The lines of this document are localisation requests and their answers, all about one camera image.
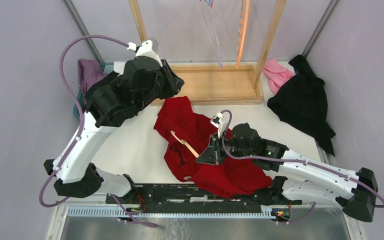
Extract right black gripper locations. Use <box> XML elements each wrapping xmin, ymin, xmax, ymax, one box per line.
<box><xmin>196</xmin><ymin>132</ymin><xmax>254</xmax><ymax>165</ymax></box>

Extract teal laundry basket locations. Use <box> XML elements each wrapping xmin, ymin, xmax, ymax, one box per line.
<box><xmin>73</xmin><ymin>90</ymin><xmax>84</xmax><ymax>120</ymax></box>

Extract black garment on right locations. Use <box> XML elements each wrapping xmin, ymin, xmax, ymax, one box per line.
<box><xmin>267</xmin><ymin>54</ymin><xmax>336</xmax><ymax>156</ymax></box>

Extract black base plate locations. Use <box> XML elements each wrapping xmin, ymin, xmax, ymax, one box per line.
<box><xmin>118</xmin><ymin>183</ymin><xmax>303</xmax><ymax>214</ymax></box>

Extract purple garment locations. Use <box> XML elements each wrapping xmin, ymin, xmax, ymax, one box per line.
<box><xmin>77</xmin><ymin>58</ymin><xmax>107</xmax><ymax>95</ymax></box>

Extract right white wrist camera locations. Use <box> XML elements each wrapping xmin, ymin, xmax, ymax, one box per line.
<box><xmin>210</xmin><ymin>111</ymin><xmax>228</xmax><ymax>139</ymax></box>

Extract purple cable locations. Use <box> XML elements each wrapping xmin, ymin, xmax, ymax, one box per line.
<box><xmin>218</xmin><ymin>109</ymin><xmax>384</xmax><ymax>225</ymax></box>
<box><xmin>38</xmin><ymin>35</ymin><xmax>160</xmax><ymax>229</ymax></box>

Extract orange hanger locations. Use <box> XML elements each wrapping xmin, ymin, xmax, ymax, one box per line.
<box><xmin>235</xmin><ymin>0</ymin><xmax>250</xmax><ymax>69</ymax></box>

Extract wooden hanger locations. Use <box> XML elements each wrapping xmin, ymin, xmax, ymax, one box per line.
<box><xmin>170</xmin><ymin>130</ymin><xmax>200</xmax><ymax>159</ymax></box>

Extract pink garment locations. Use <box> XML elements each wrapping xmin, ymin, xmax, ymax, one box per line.
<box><xmin>262</xmin><ymin>59</ymin><xmax>296</xmax><ymax>94</ymax></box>

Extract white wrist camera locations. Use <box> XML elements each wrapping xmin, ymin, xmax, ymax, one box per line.
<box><xmin>210</xmin><ymin>111</ymin><xmax>228</xmax><ymax>139</ymax></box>
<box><xmin>126</xmin><ymin>37</ymin><xmax>163</xmax><ymax>67</ymax></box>

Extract aluminium frame rail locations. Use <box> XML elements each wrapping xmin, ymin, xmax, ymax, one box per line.
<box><xmin>56</xmin><ymin>184</ymin><xmax>357</xmax><ymax>220</ymax></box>

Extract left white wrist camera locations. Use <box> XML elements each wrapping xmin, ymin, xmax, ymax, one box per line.
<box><xmin>126</xmin><ymin>37</ymin><xmax>163</xmax><ymax>67</ymax></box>

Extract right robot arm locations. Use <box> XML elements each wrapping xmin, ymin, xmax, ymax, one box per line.
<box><xmin>196</xmin><ymin>123</ymin><xmax>379</xmax><ymax>223</ymax></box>

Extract black garment in basket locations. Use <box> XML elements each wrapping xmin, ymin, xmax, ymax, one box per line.
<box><xmin>82</xmin><ymin>71</ymin><xmax>119</xmax><ymax>112</ymax></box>

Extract red skirt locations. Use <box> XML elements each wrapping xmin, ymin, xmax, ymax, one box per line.
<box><xmin>154</xmin><ymin>96</ymin><xmax>272</xmax><ymax>198</ymax></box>

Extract wooden clothes rack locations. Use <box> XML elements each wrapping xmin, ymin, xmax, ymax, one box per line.
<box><xmin>128</xmin><ymin>0</ymin><xmax>287</xmax><ymax>106</ymax></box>

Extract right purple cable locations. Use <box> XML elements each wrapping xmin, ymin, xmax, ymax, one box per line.
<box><xmin>218</xmin><ymin>109</ymin><xmax>384</xmax><ymax>225</ymax></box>

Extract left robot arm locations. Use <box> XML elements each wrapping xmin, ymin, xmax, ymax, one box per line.
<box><xmin>44</xmin><ymin>56</ymin><xmax>184</xmax><ymax>204</ymax></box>

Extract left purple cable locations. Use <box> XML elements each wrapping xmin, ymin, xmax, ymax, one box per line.
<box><xmin>38</xmin><ymin>35</ymin><xmax>160</xmax><ymax>229</ymax></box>

